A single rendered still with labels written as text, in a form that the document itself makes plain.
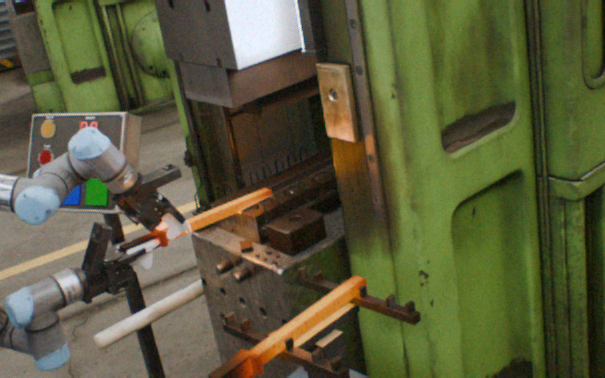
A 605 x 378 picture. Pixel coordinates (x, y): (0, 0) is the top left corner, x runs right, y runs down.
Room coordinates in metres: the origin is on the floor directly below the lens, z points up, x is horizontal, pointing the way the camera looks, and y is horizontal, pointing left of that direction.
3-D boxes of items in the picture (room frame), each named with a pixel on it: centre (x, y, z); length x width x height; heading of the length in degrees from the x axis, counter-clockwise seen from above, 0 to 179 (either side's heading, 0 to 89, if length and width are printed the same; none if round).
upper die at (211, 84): (2.03, 0.01, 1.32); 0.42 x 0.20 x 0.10; 127
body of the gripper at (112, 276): (1.65, 0.47, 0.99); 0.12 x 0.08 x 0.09; 127
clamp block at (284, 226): (1.80, 0.02, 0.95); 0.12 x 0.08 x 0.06; 127
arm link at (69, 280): (1.60, 0.53, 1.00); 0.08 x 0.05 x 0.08; 37
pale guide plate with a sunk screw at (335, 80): (1.73, -0.12, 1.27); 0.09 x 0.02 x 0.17; 37
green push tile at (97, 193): (2.14, 0.55, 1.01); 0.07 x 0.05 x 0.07; 62
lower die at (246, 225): (2.03, 0.01, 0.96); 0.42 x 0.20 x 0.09; 127
